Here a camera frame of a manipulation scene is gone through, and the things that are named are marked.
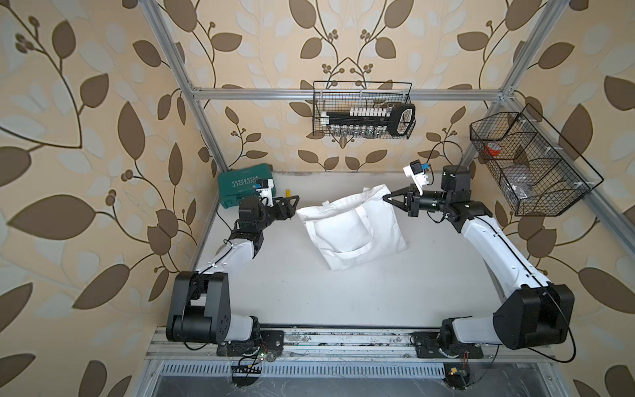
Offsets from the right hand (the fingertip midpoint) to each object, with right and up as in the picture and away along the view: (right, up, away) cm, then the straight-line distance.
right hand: (384, 198), depth 73 cm
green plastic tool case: (-60, +6, +38) cm, 71 cm away
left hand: (-31, +1, +11) cm, 33 cm away
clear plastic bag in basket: (+42, +5, 0) cm, 42 cm away
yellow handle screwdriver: (-35, +2, +39) cm, 53 cm away
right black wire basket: (+47, +8, 0) cm, 47 cm away
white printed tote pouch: (-9, -10, +3) cm, 13 cm away
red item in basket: (+42, +17, +14) cm, 48 cm away
